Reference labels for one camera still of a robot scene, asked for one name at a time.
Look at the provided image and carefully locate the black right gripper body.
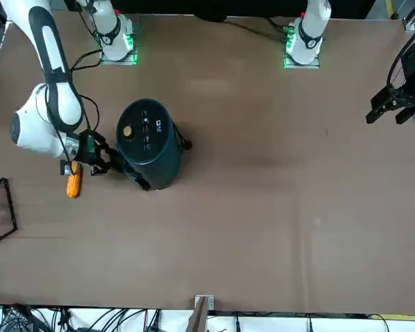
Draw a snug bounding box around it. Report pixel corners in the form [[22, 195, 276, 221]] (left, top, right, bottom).
[[76, 129, 100, 163]]

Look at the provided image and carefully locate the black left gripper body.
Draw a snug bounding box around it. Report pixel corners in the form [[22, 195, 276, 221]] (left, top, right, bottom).
[[390, 43, 415, 110]]

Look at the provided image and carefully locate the air fryer drawer black handle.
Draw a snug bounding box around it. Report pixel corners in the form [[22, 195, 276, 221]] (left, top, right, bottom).
[[119, 151, 151, 191]]

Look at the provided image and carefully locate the yellow corn cob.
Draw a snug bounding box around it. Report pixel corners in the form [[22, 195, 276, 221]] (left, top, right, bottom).
[[66, 162, 83, 200]]

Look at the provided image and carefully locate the dark green air fryer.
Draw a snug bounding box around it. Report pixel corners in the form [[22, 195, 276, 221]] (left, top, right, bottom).
[[116, 98, 185, 191]]

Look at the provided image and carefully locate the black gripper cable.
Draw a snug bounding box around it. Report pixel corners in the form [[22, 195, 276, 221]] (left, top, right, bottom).
[[387, 33, 415, 94]]

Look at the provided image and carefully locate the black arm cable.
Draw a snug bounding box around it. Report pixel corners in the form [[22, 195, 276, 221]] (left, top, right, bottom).
[[79, 92, 100, 134], [68, 48, 103, 72]]

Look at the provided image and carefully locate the black air fryer cord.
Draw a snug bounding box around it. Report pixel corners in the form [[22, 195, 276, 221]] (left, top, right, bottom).
[[172, 120, 194, 152]]

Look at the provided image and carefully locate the black base cable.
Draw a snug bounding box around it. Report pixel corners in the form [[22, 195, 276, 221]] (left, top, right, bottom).
[[224, 15, 288, 41]]

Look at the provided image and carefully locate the black cable bundle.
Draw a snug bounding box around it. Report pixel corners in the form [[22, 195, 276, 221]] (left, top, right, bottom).
[[0, 304, 34, 332]]

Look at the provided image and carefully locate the metal camera post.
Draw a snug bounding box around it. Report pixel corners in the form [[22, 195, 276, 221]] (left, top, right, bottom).
[[188, 295, 215, 332]]

